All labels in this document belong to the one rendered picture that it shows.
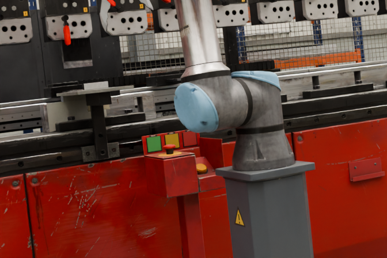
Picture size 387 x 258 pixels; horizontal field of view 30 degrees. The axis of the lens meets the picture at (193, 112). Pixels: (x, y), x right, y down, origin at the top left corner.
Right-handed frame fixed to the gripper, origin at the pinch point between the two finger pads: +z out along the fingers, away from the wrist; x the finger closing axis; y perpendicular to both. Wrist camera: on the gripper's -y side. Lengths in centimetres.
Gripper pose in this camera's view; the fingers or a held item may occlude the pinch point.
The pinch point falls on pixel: (129, 21)
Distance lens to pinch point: 211.6
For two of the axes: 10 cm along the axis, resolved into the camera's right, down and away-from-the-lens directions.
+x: -9.1, 4.1, -0.1
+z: 4.0, 9.0, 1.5
